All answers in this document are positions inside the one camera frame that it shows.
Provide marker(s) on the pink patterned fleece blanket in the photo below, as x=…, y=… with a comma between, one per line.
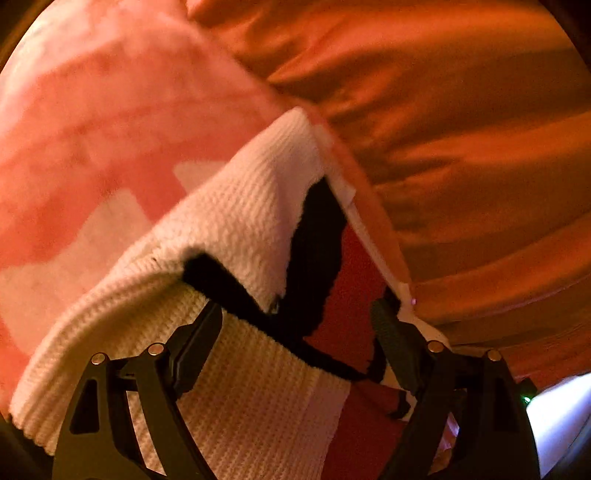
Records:
x=101, y=138

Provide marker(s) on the white red black knit sock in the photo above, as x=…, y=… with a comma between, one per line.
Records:
x=240, y=240

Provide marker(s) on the orange bed sheet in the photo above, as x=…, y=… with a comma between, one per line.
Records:
x=452, y=152

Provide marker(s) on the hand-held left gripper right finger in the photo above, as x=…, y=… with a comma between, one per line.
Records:
x=398, y=341

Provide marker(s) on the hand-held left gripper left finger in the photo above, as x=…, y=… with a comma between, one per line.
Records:
x=197, y=342

